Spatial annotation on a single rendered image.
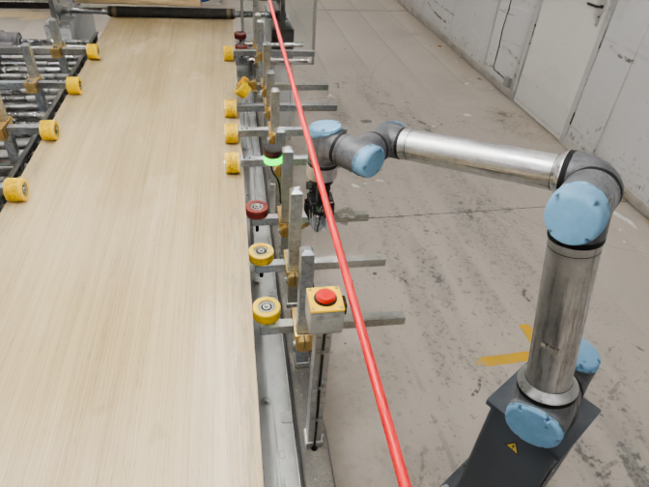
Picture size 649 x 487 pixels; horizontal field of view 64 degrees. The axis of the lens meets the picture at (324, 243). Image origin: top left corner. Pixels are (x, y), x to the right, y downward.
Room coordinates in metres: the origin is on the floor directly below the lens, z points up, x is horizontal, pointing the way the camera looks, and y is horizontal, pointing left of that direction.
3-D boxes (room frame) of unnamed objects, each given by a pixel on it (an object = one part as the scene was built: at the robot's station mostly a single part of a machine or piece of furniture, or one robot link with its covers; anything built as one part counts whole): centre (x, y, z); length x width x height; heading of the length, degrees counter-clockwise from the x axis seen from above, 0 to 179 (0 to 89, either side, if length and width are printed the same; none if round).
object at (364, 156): (1.27, -0.08, 1.28); 0.12 x 0.12 x 0.09; 54
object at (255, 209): (1.53, 0.25, 0.85); 0.08 x 0.08 x 0.11
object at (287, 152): (1.51, 0.14, 0.92); 0.04 x 0.04 x 0.48; 12
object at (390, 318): (1.08, -0.05, 0.82); 0.44 x 0.03 x 0.04; 102
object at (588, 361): (1.00, -0.72, 0.79); 0.17 x 0.15 x 0.18; 144
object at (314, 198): (1.32, 0.02, 1.10); 0.09 x 0.08 x 0.12; 12
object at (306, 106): (2.30, 0.24, 0.95); 0.50 x 0.04 x 0.04; 102
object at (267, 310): (1.04, 0.15, 0.85); 0.08 x 0.08 x 0.11
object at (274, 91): (2.00, 0.24, 0.91); 0.04 x 0.04 x 0.48; 12
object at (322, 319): (0.76, -0.01, 1.18); 0.07 x 0.07 x 0.08; 12
